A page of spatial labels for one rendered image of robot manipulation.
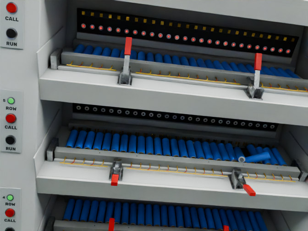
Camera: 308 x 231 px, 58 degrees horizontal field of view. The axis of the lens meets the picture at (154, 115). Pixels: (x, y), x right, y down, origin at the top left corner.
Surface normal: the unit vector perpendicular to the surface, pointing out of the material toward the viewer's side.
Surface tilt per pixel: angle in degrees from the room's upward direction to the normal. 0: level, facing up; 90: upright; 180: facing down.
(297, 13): 109
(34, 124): 90
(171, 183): 19
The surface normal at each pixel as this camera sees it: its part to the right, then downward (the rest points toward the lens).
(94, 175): 0.13, -0.85
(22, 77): 0.07, 0.22
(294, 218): -0.99, -0.10
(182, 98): 0.03, 0.52
